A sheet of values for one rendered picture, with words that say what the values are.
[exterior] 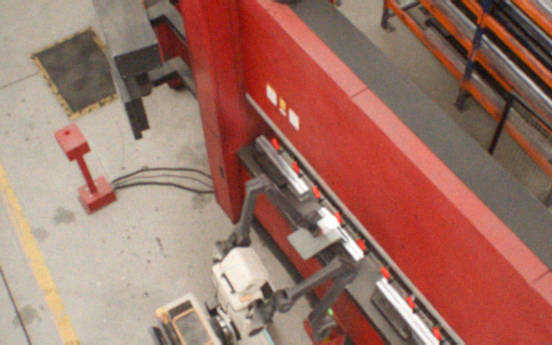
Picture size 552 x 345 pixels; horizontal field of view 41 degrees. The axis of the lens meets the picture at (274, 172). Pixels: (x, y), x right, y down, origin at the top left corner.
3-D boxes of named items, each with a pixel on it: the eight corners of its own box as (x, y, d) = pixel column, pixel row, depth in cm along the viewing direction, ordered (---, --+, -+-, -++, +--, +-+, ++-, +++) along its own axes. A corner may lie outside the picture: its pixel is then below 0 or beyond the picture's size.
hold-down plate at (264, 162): (253, 157, 473) (253, 154, 470) (260, 152, 474) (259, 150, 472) (279, 189, 459) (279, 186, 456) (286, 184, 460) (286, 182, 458)
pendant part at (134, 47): (119, 91, 476) (88, -7, 406) (157, 80, 481) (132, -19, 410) (141, 151, 450) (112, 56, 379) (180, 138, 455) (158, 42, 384)
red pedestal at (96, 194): (77, 197, 563) (45, 132, 494) (106, 182, 570) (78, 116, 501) (88, 215, 554) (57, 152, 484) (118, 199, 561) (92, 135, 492)
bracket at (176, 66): (147, 78, 477) (145, 71, 471) (180, 62, 484) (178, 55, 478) (178, 119, 458) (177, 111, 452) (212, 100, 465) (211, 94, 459)
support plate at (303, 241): (286, 237, 427) (286, 236, 426) (323, 215, 434) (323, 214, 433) (304, 260, 418) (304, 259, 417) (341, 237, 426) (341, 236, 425)
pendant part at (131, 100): (115, 88, 460) (102, 47, 430) (133, 82, 462) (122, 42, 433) (135, 141, 437) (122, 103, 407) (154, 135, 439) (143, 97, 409)
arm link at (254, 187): (244, 174, 376) (250, 187, 370) (268, 172, 382) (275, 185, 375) (231, 236, 404) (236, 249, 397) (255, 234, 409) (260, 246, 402)
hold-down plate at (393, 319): (369, 299, 416) (370, 297, 414) (377, 294, 418) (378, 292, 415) (404, 341, 402) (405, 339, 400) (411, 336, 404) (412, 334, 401)
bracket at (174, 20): (133, 25, 436) (130, 15, 430) (169, 7, 443) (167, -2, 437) (166, 66, 417) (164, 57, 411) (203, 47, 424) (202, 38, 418)
